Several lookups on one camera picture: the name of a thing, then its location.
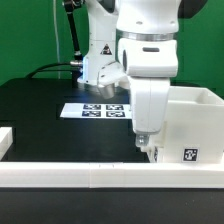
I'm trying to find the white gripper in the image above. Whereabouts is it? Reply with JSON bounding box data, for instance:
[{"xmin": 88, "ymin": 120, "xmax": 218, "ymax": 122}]
[{"xmin": 128, "ymin": 77, "xmax": 170, "ymax": 147}]

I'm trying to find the white drawer cabinet box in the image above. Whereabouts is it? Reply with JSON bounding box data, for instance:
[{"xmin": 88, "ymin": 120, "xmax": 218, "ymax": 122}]
[{"xmin": 142, "ymin": 86, "xmax": 224, "ymax": 164}]

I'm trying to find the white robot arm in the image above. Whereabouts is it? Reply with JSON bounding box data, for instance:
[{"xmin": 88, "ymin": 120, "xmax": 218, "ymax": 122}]
[{"xmin": 79, "ymin": 0, "xmax": 208, "ymax": 147}]

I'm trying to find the white marker sheet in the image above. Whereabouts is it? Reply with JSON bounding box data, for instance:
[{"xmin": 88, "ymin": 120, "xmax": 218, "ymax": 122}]
[{"xmin": 60, "ymin": 103, "xmax": 131, "ymax": 119}]

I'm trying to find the white front fence rail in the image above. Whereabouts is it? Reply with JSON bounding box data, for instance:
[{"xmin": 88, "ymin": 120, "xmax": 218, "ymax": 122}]
[{"xmin": 0, "ymin": 162, "xmax": 224, "ymax": 188}]

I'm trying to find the white fence rail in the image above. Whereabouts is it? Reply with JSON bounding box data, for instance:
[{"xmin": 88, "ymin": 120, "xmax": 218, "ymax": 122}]
[
  {"xmin": 0, "ymin": 162, "xmax": 224, "ymax": 188},
  {"xmin": 0, "ymin": 127, "xmax": 13, "ymax": 160}
]

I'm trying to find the black cable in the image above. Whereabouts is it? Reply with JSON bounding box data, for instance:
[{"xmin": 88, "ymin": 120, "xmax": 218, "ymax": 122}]
[{"xmin": 25, "ymin": 62, "xmax": 83, "ymax": 80}]

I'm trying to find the white left fence rail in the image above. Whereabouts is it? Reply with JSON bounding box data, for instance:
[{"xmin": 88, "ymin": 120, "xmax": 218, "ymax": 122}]
[{"xmin": 0, "ymin": 127, "xmax": 13, "ymax": 160}]

